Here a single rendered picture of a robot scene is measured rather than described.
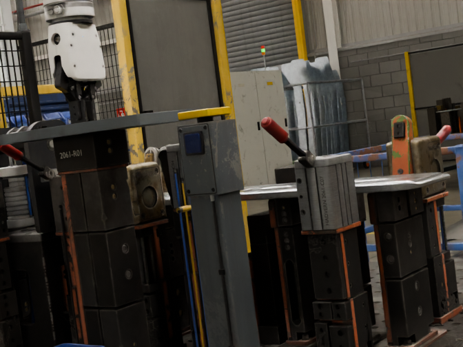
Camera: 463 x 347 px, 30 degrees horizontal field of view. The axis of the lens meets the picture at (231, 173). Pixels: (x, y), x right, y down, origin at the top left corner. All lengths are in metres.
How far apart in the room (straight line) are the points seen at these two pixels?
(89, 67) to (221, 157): 0.32
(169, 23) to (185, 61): 0.26
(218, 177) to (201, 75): 4.18
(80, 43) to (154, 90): 3.63
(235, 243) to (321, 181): 0.17
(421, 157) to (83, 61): 0.66
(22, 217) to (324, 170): 0.73
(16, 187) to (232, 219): 0.64
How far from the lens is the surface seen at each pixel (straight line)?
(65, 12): 1.49
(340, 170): 1.41
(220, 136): 1.32
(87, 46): 1.51
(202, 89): 5.46
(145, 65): 5.08
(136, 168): 1.65
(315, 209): 1.40
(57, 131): 1.48
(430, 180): 1.51
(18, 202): 1.85
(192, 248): 1.57
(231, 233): 1.33
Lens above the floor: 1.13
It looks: 3 degrees down
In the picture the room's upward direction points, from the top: 7 degrees counter-clockwise
